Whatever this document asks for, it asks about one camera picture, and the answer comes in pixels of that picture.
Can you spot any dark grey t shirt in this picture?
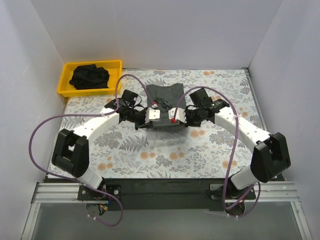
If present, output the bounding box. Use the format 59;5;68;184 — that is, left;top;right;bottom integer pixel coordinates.
135;83;185;131

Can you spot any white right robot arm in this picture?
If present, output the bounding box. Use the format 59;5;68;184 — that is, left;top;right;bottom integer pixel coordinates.
185;86;291;199

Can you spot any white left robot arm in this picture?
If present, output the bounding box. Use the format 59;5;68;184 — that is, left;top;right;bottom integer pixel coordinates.
51;90;159;200

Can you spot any yellow plastic bin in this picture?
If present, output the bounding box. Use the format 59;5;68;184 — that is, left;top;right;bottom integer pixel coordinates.
57;59;123;98

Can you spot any black t shirt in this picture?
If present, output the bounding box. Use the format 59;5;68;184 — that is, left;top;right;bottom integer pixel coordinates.
69;64;110;90

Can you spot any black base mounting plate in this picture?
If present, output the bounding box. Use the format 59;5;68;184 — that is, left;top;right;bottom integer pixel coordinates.
77;177;256;212

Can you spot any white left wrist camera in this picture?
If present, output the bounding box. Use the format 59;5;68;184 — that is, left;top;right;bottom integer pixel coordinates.
145;102;161;123

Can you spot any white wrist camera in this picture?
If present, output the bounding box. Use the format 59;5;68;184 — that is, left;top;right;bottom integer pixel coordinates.
145;102;161;123
168;107;187;124

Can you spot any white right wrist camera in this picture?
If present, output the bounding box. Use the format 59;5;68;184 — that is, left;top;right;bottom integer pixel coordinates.
168;107;187;124

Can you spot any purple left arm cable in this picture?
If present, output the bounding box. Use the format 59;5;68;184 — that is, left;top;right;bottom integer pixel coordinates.
28;74;160;227

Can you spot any aluminium front rail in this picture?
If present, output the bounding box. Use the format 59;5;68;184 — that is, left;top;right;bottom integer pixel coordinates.
31;181;300;203

